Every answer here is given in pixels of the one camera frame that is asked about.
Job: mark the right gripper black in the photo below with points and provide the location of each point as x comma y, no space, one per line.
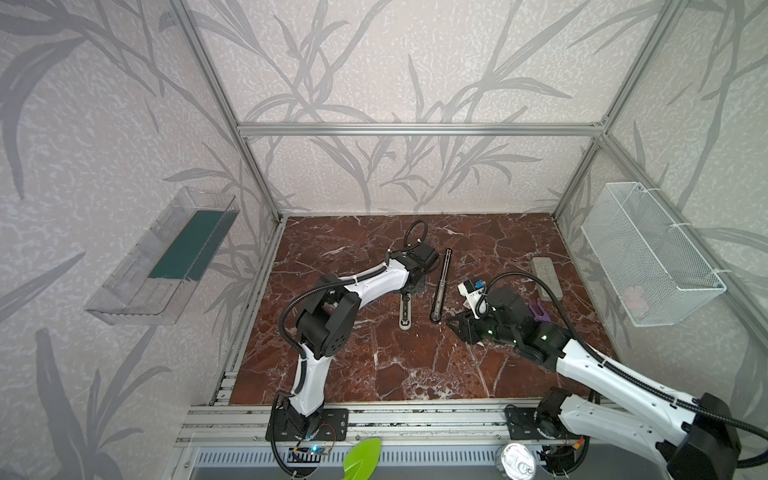
470,324

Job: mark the purple pink hand rake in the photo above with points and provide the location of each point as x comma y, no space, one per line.
538,311

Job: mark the green leaf sticker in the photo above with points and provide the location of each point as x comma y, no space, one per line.
362,460

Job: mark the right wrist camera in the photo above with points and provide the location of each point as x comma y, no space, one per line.
475,295

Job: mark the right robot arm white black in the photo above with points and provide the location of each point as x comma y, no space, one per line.
691,438

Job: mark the white wire mesh basket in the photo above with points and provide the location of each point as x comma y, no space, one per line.
639,244

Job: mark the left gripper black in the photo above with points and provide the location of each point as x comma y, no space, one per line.
414,282

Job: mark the round silver can lid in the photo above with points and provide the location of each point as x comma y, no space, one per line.
515,461

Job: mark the black stapler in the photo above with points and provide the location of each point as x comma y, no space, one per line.
439,296

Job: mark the pink item in basket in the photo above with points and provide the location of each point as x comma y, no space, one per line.
635,302

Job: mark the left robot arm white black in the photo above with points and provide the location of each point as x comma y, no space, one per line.
318,323

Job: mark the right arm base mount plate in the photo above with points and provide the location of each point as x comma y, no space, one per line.
521,423

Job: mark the small green circuit board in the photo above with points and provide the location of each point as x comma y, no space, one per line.
304,452

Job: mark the clear plastic wall tray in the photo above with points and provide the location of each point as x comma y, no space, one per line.
155,281

